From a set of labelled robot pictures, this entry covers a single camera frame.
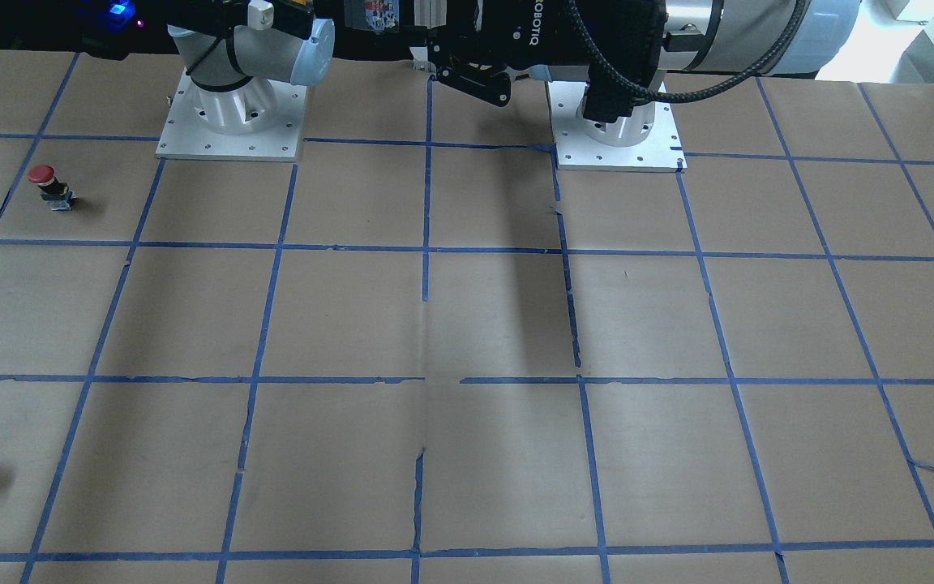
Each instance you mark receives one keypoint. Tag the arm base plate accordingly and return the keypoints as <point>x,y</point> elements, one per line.
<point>646,140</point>
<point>261,121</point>

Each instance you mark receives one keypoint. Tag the red mushroom push button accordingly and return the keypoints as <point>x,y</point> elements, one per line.
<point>56,194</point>

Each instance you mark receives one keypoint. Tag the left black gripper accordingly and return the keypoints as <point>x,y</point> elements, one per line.
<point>533,34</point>

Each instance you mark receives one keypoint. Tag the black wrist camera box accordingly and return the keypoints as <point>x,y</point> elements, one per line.
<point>606,100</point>

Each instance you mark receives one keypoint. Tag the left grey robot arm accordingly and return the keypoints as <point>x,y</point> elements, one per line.
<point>769,38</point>

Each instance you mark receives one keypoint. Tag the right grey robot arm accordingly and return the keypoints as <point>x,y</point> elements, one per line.
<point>236,54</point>

